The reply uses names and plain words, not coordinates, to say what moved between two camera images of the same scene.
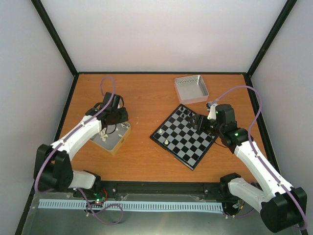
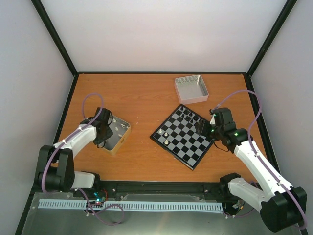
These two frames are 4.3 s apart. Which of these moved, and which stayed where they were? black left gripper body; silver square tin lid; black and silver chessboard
Moved: black left gripper body
Stayed: black and silver chessboard; silver square tin lid
